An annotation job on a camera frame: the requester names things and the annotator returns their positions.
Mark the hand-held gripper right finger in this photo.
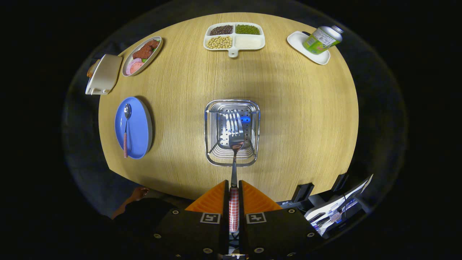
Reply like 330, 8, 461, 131
238, 180, 323, 257

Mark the blue plate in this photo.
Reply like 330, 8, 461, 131
114, 96, 153, 160

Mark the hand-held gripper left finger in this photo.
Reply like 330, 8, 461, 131
152, 180, 230, 257

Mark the oval plate with meat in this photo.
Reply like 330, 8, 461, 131
122, 36, 164, 77

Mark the black stand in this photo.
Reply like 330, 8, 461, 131
292, 183, 315, 203
332, 173, 350, 192

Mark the white square plate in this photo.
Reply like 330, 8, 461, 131
287, 31, 331, 65

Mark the white rectangular box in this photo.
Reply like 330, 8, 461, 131
85, 54, 123, 95

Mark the fork with checkered handle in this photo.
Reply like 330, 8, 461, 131
225, 109, 245, 232

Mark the white divided dish of beans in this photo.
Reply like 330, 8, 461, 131
203, 22, 266, 58

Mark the brown round object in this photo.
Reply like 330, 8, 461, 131
87, 59, 101, 78

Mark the metal wire basket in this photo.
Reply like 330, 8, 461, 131
204, 99, 261, 167

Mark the green drink can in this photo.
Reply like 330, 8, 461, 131
302, 25, 344, 55

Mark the white flat panel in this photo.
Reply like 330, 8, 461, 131
304, 174, 374, 235

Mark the spoon with checkered handle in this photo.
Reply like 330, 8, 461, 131
123, 103, 132, 158

